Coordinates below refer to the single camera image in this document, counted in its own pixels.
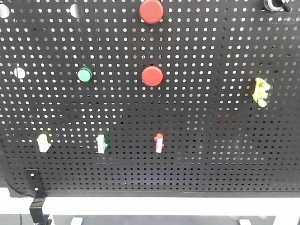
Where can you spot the white standing desk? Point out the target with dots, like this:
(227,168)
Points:
(172,211)

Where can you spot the yellow-white rocker switch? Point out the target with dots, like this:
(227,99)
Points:
(43,143)

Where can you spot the green-white rocker switch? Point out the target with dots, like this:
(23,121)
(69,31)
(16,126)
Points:
(101,144)

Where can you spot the black silver rotary knob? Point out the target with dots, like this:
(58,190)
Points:
(277,5)

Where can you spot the left black clamp bracket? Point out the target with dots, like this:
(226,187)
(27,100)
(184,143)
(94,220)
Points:
(39,196)

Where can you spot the upper red push button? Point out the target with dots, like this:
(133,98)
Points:
(151,11)

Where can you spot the red push button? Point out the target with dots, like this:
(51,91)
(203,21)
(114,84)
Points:
(151,11)
(152,76)

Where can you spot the lower red push button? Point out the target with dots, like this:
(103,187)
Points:
(152,76)

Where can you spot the green push button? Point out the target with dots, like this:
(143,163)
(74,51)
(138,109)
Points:
(84,74)

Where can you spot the black perforated pegboard panel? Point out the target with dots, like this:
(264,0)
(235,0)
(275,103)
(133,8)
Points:
(217,140)

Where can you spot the yellow toggle handle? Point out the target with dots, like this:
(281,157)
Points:
(260,92)

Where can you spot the red-white rocker switch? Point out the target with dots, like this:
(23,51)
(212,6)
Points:
(159,143)

